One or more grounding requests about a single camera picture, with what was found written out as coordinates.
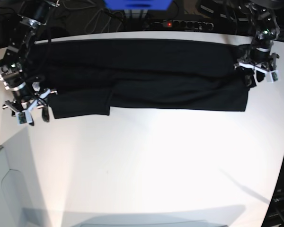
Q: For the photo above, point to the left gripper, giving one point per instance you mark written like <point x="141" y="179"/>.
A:
<point x="259" y="59"/>

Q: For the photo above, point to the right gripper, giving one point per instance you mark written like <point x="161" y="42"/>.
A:
<point x="30" y="97"/>

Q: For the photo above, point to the black T-shirt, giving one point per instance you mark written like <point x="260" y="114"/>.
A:
<point x="92" y="76"/>

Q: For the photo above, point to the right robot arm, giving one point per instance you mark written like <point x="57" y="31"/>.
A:
<point x="14" y="73"/>

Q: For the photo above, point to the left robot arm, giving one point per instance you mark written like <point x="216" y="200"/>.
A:
<point x="261" y="15"/>

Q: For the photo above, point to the black power strip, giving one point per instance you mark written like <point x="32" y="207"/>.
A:
<point x="183" y="25"/>

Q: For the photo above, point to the blue box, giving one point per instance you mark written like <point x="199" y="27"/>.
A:
<point x="138" y="4"/>

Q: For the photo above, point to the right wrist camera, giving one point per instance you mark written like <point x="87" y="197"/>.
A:
<point x="21" y="117"/>

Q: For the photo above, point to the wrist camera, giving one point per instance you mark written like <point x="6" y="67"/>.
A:
<point x="21" y="117"/>
<point x="272" y="76"/>

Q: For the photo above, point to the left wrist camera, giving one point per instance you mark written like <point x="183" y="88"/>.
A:
<point x="272" y="76"/>

